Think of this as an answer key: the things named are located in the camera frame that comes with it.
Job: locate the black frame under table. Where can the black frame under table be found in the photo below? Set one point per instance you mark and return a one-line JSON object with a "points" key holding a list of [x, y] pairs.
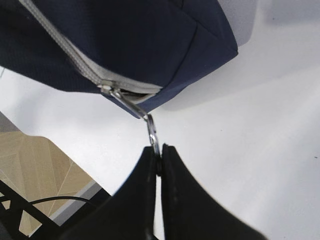
{"points": [[11, 217]]}

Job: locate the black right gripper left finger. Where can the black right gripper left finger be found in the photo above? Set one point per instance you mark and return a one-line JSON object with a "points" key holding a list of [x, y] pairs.
{"points": [[129, 213]]}

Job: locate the navy blue lunch bag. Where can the navy blue lunch bag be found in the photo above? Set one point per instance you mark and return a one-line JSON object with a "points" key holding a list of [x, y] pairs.
{"points": [[150, 50]]}

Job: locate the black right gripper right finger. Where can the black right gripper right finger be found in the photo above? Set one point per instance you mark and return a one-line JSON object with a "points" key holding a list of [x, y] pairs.
{"points": [[189, 212]]}

